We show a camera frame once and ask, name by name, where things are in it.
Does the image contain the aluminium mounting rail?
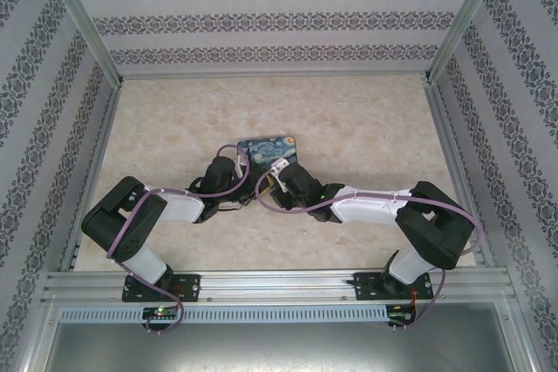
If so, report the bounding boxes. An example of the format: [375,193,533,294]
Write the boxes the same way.
[41,268,518,303]

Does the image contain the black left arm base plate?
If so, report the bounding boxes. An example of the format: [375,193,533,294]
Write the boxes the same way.
[121,274,202,303]

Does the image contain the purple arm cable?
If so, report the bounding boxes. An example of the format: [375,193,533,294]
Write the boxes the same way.
[255,170,486,329]
[106,144,255,333]

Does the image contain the white slotted cable duct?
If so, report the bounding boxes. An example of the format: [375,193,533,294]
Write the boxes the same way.
[58,305,389,324]

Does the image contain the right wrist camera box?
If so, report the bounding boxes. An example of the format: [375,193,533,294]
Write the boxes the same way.
[269,159,291,194]

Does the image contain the starry night tin box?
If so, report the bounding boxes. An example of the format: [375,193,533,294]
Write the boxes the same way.
[236,133,300,173]

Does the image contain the aluminium side rail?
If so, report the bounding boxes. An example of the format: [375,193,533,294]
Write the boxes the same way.
[59,83,124,271]
[424,81,497,267]

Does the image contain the aluminium frame post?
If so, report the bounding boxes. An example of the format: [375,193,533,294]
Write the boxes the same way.
[36,0,124,85]
[424,0,510,84]

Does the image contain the grey metal sheet panel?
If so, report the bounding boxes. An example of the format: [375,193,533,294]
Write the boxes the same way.
[20,301,538,372]

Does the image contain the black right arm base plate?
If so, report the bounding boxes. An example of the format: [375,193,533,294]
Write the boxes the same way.
[353,271,435,301]

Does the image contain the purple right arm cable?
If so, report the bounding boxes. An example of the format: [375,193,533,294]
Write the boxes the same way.
[255,170,486,329]

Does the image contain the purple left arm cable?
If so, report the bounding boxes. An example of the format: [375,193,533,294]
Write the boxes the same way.
[106,144,255,333]

